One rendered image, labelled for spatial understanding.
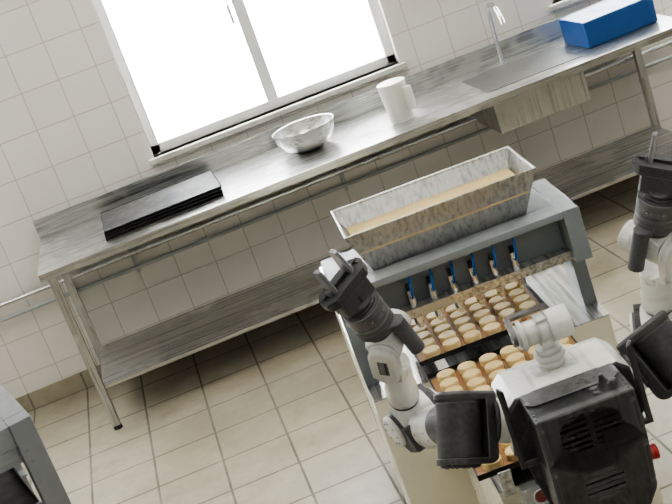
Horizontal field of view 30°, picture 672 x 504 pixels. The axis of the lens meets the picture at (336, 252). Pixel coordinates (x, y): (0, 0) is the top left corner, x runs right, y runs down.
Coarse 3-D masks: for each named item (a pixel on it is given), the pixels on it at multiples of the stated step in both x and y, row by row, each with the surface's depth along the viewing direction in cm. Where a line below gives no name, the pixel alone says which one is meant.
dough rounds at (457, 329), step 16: (512, 288) 375; (496, 304) 368; (512, 304) 369; (528, 304) 361; (432, 320) 375; (448, 320) 374; (464, 320) 365; (480, 320) 361; (496, 320) 363; (432, 336) 367; (448, 336) 359; (464, 336) 355; (480, 336) 354; (432, 352) 353
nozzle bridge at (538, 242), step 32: (544, 192) 365; (512, 224) 350; (544, 224) 346; (576, 224) 348; (352, 256) 369; (416, 256) 351; (448, 256) 345; (480, 256) 356; (544, 256) 356; (576, 256) 350; (384, 288) 354; (416, 288) 356; (448, 288) 357; (480, 288) 353; (576, 288) 369
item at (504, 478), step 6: (438, 360) 351; (444, 360) 350; (438, 366) 348; (444, 366) 347; (498, 474) 284; (504, 474) 285; (510, 474) 285; (498, 480) 290; (504, 480) 286; (510, 480) 286; (504, 486) 286; (510, 486) 286; (504, 492) 287; (510, 492) 287; (516, 492) 287
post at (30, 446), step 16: (16, 416) 158; (16, 432) 156; (32, 432) 157; (32, 448) 157; (32, 464) 158; (48, 464) 159; (32, 480) 160; (48, 480) 159; (48, 496) 159; (64, 496) 160
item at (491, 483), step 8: (472, 472) 348; (512, 472) 296; (520, 472) 295; (528, 472) 294; (472, 480) 359; (488, 480) 304; (496, 480) 295; (520, 480) 292; (528, 480) 290; (480, 488) 340; (488, 488) 313; (496, 488) 292; (480, 496) 351; (488, 496) 322; (496, 496) 298; (504, 496) 290; (512, 496) 291; (520, 496) 291
